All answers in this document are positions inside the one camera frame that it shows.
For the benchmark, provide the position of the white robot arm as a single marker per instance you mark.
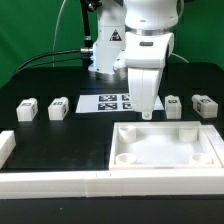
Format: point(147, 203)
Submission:
point(116, 18)

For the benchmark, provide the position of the white front fence wall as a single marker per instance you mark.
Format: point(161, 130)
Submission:
point(111, 183)

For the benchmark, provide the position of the white sheet with markers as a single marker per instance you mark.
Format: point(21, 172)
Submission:
point(104, 103)

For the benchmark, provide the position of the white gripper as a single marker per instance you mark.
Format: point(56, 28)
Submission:
point(145, 58)

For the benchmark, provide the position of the white right fence wall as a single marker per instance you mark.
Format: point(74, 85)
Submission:
point(216, 141)

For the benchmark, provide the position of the white fence wall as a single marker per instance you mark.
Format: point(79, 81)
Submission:
point(111, 183)
point(216, 141)
point(7, 144)

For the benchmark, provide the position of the white square tabletop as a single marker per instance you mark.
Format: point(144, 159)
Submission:
point(164, 145)

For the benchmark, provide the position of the white left fence wall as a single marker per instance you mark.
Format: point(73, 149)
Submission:
point(7, 144)

